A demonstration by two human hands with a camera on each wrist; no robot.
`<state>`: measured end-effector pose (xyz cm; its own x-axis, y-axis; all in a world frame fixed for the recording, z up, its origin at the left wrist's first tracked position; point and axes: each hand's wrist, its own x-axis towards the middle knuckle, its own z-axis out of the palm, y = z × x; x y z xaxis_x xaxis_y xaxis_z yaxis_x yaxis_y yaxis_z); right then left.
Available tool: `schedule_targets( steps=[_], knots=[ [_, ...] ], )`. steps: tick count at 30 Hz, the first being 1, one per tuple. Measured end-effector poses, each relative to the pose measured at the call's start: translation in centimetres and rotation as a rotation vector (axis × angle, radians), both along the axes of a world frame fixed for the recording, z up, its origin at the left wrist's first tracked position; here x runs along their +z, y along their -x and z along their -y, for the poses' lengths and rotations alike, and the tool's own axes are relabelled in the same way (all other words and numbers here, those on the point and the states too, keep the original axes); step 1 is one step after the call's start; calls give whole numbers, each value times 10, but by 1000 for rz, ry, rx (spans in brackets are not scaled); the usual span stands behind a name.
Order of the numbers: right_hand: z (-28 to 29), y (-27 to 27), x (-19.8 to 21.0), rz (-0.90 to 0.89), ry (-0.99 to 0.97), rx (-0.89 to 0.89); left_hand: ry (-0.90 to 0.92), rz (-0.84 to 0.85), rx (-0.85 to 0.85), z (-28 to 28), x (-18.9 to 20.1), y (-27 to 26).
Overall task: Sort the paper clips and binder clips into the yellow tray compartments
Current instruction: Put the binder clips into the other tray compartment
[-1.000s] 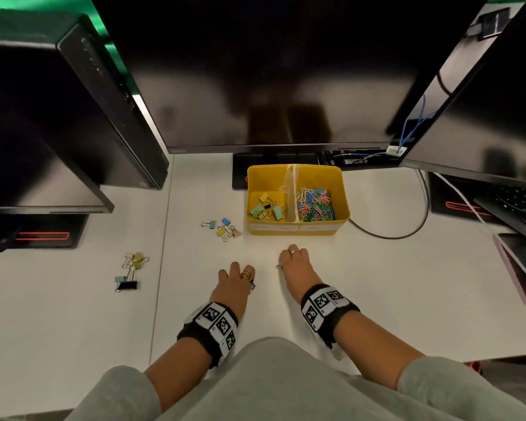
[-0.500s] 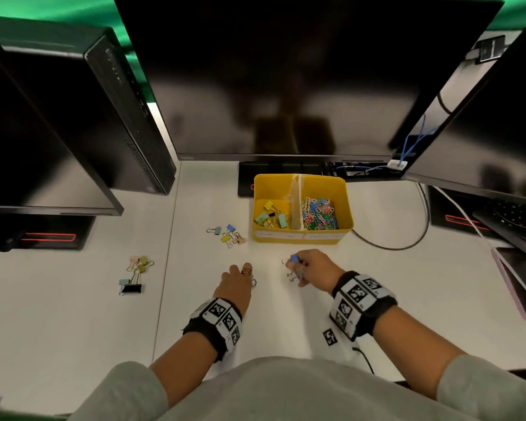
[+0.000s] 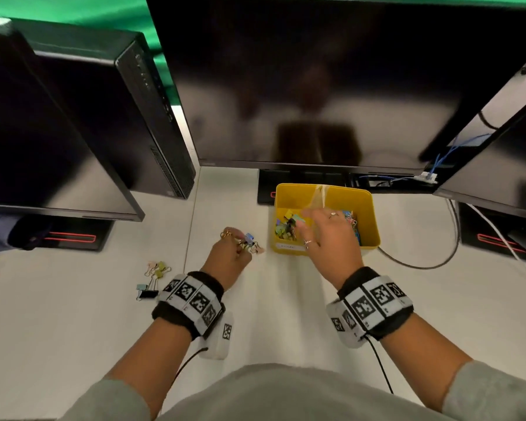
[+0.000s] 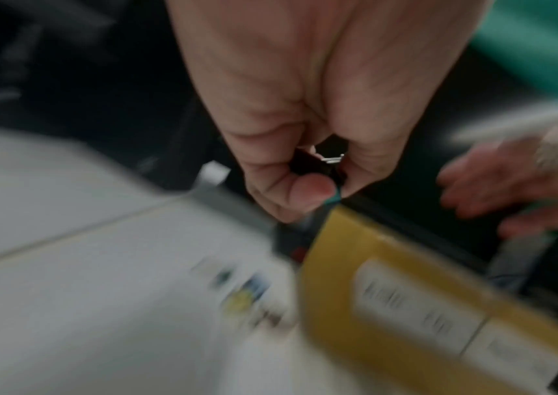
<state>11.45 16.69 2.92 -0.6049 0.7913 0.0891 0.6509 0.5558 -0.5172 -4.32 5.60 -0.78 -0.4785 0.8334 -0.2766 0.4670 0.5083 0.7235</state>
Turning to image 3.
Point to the heap of sorted binder clips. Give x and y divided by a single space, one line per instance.
287 227

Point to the black monitor stand base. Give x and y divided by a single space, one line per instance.
469 232
101 234

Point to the yellow divided plastic bin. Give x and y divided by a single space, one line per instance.
368 214

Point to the small light teal binder clip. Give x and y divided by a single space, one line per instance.
141 287

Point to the small blue binder clip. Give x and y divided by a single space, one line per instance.
249 237

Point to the small yellow binder clip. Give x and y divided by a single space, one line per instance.
161 265
244 245
159 274

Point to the heap of sorted paper clips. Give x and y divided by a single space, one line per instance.
354 224

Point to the small pink binder clip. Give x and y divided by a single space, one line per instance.
151 265
258 249

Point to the person's left forearm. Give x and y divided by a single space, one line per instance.
149 363

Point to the person's gray sweatshirt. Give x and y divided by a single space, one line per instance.
289 396

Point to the large black binder clip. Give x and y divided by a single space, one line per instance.
149 294

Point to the black wristband with markers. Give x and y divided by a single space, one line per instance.
377 298
188 298

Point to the person's left hand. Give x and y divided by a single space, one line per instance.
225 258

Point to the black computer monitor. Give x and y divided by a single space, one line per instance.
311 74
508 170
35 149

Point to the black desktop computer tower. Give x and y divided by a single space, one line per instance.
127 118

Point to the person's right hand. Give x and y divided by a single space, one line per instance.
333 245

